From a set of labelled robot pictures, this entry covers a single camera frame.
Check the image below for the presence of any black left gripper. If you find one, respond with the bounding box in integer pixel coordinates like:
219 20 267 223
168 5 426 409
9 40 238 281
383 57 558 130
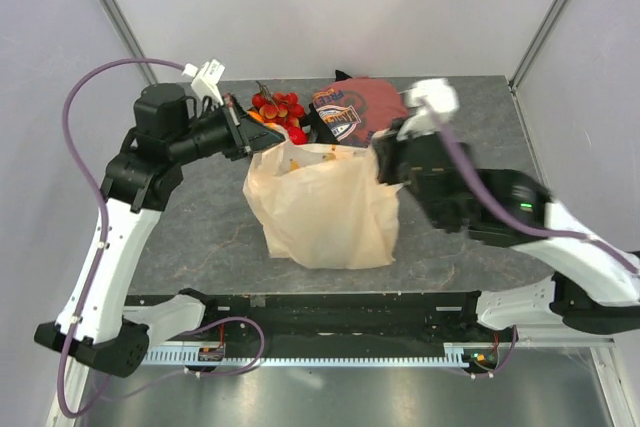
169 93 285 165

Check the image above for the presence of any left aluminium frame post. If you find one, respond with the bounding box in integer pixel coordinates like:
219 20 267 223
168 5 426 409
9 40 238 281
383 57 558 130
67 0 159 86

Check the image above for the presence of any grey slotted cable duct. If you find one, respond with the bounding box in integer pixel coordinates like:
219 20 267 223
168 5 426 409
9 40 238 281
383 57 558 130
142 343 498 368

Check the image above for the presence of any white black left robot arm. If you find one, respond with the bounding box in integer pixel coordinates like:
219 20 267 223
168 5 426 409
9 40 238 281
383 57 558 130
34 83 286 378

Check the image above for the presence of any red printed folded t-shirt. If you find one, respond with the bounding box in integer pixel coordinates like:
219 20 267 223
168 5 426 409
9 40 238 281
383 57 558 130
311 78 408 147

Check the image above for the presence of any aluminium frame post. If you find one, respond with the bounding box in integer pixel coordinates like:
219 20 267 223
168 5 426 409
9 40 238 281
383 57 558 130
508 0 571 92
67 0 159 86

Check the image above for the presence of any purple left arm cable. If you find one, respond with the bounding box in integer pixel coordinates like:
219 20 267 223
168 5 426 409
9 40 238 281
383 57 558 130
56 58 196 419

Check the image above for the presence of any right aluminium frame post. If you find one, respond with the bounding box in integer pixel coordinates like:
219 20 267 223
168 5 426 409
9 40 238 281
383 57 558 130
508 0 571 92

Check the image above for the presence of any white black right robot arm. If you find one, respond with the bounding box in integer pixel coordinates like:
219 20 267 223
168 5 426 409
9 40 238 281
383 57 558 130
373 131 639 341

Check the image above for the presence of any aluminium cross rail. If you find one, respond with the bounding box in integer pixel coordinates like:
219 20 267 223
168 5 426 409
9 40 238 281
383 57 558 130
517 325 614 348

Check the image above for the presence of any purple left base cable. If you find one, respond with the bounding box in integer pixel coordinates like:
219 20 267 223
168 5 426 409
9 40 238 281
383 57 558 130
99 316 266 403

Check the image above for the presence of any red cherry tomatoes cluster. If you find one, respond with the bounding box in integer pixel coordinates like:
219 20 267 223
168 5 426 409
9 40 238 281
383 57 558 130
249 92 308 129

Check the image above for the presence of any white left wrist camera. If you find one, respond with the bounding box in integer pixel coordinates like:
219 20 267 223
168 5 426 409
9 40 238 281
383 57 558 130
182 59 225 105

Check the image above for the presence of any red apple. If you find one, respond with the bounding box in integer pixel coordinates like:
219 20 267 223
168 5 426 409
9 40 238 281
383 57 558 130
287 126 308 145

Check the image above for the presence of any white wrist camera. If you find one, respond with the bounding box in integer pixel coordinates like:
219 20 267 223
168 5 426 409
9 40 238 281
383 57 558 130
396 78 459 141
182 59 225 105

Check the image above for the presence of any black folded garment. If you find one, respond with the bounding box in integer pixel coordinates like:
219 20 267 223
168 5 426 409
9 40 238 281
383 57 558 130
304 68 354 146

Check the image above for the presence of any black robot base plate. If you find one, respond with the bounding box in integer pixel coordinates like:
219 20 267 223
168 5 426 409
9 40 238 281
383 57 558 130
180 288 516 343

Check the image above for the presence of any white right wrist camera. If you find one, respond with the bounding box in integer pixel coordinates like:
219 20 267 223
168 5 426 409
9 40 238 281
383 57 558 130
396 78 459 141

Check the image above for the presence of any orange fruit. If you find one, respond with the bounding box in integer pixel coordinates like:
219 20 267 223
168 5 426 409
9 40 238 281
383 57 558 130
248 111 277 127

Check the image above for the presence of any beige banana print plastic bag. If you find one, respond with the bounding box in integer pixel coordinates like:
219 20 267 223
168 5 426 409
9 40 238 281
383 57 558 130
243 141 401 270

